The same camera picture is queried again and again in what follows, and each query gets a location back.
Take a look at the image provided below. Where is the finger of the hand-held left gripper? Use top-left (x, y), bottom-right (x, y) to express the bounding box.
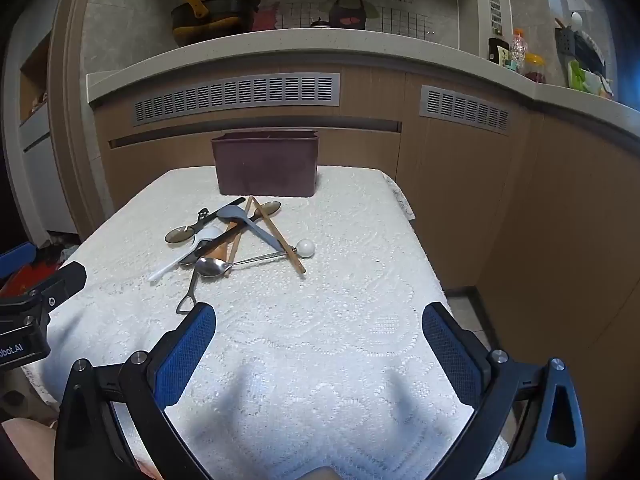
top-left (0, 261), bottom-right (87, 328)
top-left (0, 241), bottom-right (40, 281)

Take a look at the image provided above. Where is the dark packet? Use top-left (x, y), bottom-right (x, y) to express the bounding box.
top-left (487, 37), bottom-right (511, 67)

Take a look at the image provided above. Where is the white stone countertop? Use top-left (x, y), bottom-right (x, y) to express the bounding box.
top-left (86, 27), bottom-right (640, 146)

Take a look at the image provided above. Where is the clear bottle with orange cap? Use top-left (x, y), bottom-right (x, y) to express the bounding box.
top-left (510, 28), bottom-right (528, 75)

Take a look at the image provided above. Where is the grey utensil caddy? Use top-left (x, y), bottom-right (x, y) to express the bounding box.
top-left (554, 26), bottom-right (578, 58)

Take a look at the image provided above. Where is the metal spoon with white ball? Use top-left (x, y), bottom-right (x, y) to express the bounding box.
top-left (194, 239), bottom-right (316, 279)

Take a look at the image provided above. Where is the long grey vent grille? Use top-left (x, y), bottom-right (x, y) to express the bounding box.
top-left (132, 73), bottom-right (342, 128)

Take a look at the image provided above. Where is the short grey vent grille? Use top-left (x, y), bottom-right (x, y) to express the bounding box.
top-left (420, 85), bottom-right (513, 136)

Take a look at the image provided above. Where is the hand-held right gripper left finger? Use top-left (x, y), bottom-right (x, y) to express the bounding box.
top-left (52, 302), bottom-right (217, 480)

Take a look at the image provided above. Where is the white lace tablecloth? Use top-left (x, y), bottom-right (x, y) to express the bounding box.
top-left (22, 165), bottom-right (511, 480)

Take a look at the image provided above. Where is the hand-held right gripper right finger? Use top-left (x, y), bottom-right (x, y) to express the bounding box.
top-left (421, 301), bottom-right (587, 480)

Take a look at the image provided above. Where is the jar with yellow lid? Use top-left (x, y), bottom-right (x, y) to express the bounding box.
top-left (522, 53), bottom-right (547, 84)

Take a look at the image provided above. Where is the dark cooking pot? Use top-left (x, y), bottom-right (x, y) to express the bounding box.
top-left (170, 0), bottom-right (261, 48)

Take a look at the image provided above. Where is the yellow handled pot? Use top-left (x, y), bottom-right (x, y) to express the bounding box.
top-left (177, 0), bottom-right (223, 21)

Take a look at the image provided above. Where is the metal shovel-shaped spoon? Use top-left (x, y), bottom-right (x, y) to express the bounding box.
top-left (175, 270), bottom-right (201, 316)

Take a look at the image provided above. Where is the black dish rack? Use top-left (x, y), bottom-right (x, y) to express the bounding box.
top-left (572, 30), bottom-right (608, 81)

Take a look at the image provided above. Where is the maroon utensil holder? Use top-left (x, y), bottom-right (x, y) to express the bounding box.
top-left (210, 130), bottom-right (320, 197)

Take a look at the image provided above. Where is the green and white packet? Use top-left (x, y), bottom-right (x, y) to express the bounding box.
top-left (567, 60), bottom-right (613, 98)

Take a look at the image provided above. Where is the smoky translucent spoon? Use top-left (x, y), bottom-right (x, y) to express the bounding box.
top-left (248, 200), bottom-right (282, 223)
top-left (164, 225), bottom-right (197, 247)

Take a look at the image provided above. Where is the red plastic object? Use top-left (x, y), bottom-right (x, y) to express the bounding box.
top-left (0, 262), bottom-right (43, 301)

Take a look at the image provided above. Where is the white plastic spoon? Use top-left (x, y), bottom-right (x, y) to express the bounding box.
top-left (147, 225), bottom-right (223, 282)

